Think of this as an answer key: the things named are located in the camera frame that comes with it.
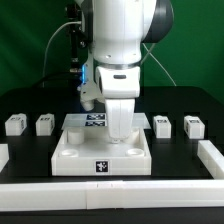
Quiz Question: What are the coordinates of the white U-shaped obstacle fence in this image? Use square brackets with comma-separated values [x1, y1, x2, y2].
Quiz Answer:
[0, 139, 224, 212]

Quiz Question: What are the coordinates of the white cable right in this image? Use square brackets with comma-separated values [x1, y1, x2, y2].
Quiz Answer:
[139, 43, 178, 88]

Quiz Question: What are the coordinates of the white tag base sheet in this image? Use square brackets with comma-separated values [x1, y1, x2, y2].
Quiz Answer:
[61, 112, 152, 131]

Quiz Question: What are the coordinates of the white cable left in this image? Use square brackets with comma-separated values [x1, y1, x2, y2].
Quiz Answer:
[42, 20, 83, 88]

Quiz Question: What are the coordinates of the white cable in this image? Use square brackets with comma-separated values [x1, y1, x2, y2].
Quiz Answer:
[139, 43, 178, 88]
[42, 20, 83, 88]

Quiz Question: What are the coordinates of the black cable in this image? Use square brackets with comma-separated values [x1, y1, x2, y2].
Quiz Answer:
[31, 73, 83, 88]

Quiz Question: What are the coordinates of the white square tabletop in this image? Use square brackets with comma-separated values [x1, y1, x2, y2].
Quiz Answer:
[51, 127, 152, 176]

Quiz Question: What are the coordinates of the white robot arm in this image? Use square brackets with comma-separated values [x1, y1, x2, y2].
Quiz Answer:
[74, 0, 174, 142]

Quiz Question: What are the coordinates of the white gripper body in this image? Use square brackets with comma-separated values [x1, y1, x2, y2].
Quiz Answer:
[96, 66, 140, 140]

